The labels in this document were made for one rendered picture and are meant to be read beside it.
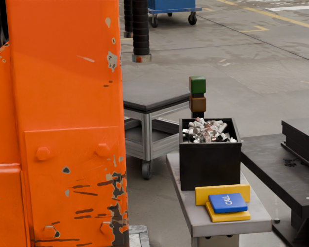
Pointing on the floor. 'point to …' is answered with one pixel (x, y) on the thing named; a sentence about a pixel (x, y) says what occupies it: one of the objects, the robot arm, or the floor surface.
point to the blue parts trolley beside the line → (161, 7)
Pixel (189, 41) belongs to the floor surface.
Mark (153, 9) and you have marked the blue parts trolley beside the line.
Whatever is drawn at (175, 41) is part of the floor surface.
